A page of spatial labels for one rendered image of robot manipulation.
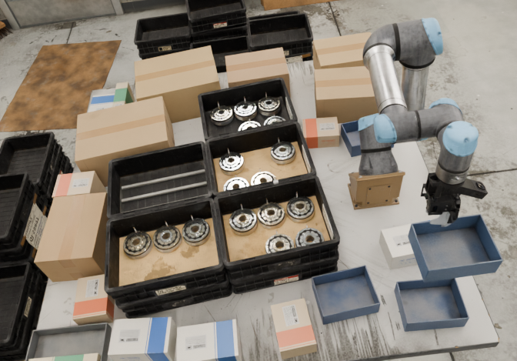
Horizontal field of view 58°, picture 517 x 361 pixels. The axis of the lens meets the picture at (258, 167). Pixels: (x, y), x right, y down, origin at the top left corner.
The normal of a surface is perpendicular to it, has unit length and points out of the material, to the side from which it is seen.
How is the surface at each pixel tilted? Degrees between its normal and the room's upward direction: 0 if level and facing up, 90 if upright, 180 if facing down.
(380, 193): 90
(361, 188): 90
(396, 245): 0
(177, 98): 90
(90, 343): 0
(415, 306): 0
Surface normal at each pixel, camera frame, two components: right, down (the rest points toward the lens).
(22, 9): 0.08, 0.75
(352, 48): -0.11, -0.65
